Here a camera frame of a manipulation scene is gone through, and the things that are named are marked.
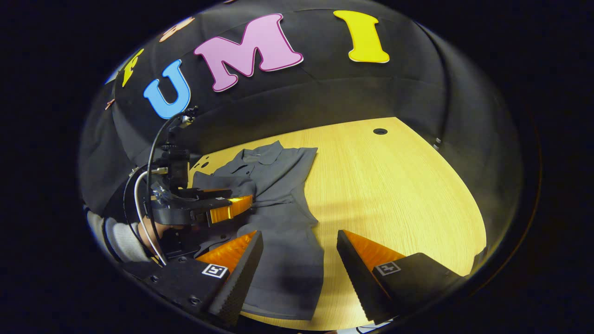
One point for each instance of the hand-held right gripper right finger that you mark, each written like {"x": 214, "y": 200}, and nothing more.
{"x": 359, "y": 278}

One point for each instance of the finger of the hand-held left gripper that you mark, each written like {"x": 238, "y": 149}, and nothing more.
{"x": 209, "y": 193}
{"x": 229, "y": 208}

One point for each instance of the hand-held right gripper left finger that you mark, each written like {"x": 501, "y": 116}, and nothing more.
{"x": 241, "y": 278}

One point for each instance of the grey polo shirt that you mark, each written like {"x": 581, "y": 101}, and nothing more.
{"x": 283, "y": 232}

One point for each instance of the copper backdrop clip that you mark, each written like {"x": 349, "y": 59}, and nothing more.
{"x": 109, "y": 104}

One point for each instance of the black backdrop cloth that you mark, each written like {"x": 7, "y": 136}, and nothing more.
{"x": 325, "y": 93}

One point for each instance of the small metal clip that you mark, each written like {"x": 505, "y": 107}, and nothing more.
{"x": 437, "y": 140}

